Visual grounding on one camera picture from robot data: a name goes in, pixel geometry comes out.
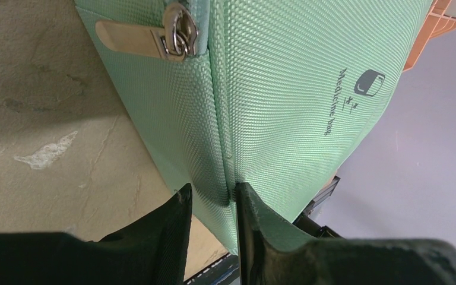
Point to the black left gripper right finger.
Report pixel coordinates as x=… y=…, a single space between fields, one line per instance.
x=333 y=260

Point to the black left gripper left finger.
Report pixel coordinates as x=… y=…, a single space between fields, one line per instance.
x=151 y=250

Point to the green medicine case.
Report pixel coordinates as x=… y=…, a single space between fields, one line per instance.
x=277 y=94

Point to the peach desk file organizer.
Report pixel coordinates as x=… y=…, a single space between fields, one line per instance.
x=437 y=23

